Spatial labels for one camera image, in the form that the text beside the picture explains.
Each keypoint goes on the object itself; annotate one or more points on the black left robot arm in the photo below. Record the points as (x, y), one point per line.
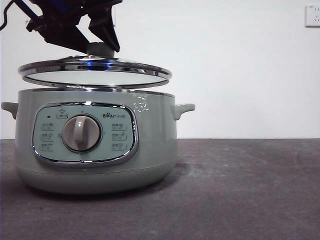
(65, 11)

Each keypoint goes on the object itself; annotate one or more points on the white wall socket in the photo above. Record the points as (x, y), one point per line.
(313, 16)

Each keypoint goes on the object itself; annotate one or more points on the glass lid with green knob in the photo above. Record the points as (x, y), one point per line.
(95, 75)

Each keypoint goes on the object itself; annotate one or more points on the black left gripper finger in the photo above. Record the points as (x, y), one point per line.
(70, 41)
(108, 32)

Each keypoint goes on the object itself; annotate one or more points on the pale green electric cooking pot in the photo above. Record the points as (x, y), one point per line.
(100, 177)

